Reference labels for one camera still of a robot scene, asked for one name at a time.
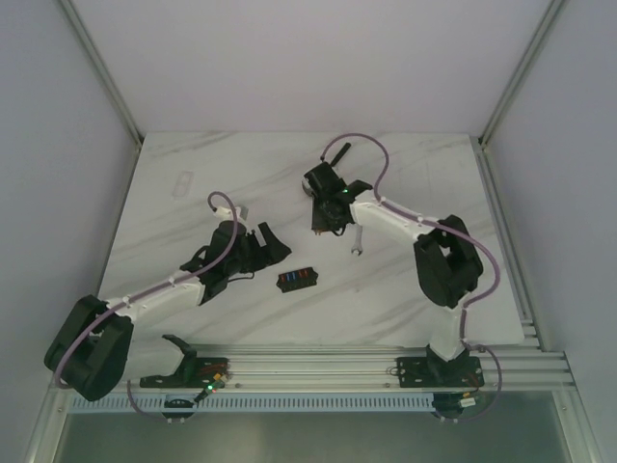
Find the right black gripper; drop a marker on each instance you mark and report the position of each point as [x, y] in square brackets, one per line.
[319, 224]

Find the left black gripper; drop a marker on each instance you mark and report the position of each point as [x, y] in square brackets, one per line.
[260, 246]

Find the black fuse box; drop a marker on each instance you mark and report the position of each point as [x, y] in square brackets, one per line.
[297, 279]

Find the clear plastic fuse box cover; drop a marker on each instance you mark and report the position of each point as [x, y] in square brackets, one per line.
[183, 184]

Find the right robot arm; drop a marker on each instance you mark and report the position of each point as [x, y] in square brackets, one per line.
[447, 266]

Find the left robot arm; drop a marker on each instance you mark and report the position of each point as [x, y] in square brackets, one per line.
[105, 342]

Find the small chrome open-end wrench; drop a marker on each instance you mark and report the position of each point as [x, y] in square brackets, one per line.
[357, 248]

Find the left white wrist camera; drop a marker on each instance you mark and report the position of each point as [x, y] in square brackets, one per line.
[224, 213]

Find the claw hammer black handle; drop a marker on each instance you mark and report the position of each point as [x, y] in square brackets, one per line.
[340, 154]

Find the white slotted cable duct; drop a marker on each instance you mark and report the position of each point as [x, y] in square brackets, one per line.
[259, 403]

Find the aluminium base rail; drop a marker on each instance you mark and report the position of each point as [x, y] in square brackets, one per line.
[331, 369]

